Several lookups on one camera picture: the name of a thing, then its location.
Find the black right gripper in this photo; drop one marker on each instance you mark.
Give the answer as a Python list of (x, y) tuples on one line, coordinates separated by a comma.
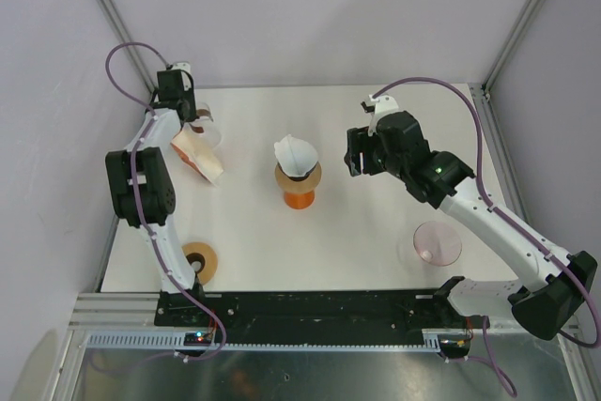
[(359, 141)]

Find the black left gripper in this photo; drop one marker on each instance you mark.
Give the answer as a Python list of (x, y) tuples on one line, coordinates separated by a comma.
[(190, 95)]

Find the white paper coffee filter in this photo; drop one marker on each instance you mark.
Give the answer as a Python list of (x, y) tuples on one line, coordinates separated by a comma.
[(292, 148)]

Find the orange glass flask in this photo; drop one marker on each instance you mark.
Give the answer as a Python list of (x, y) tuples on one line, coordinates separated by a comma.
[(299, 200)]

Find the blue glass dripper cone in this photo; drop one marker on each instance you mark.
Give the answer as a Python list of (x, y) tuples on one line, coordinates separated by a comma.
[(298, 170)]

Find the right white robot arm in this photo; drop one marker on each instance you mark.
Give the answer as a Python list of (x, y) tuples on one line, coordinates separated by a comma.
[(550, 285)]

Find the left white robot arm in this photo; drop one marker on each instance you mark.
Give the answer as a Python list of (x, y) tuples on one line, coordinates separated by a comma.
[(141, 189)]

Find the orange coffee filter box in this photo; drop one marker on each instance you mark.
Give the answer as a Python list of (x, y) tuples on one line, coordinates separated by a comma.
[(196, 153)]

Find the pink glass dripper cone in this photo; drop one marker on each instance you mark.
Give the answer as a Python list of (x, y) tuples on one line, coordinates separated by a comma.
[(437, 243)]

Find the clear glass carafe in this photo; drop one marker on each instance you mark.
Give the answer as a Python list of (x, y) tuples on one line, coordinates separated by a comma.
[(205, 126)]

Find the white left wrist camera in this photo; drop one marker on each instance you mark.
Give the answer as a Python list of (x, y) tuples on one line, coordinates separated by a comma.
[(182, 65)]

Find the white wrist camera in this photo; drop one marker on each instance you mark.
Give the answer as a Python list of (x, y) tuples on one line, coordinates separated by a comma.
[(377, 108), (182, 65)]

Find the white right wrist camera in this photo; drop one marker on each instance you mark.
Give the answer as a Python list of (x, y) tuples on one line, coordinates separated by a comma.
[(377, 108)]

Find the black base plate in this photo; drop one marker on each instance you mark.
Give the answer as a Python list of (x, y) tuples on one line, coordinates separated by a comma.
[(317, 318)]

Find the aluminium frame rail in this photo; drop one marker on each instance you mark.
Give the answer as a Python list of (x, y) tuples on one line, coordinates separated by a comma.
[(114, 311)]

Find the white slotted cable duct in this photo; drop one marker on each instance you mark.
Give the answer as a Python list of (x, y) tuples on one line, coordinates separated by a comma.
[(151, 340)]

